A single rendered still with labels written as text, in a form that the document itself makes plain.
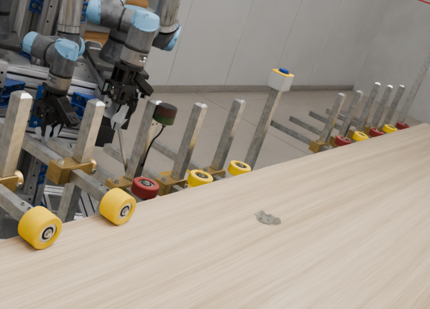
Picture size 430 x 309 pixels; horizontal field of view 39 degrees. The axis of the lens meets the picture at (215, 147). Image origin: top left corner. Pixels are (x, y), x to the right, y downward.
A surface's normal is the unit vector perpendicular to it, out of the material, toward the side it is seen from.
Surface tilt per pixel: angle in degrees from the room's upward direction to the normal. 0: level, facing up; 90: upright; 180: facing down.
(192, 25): 90
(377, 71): 90
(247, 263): 0
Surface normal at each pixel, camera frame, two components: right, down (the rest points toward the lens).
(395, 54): -0.59, 0.08
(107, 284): 0.31, -0.89
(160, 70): 0.74, 0.44
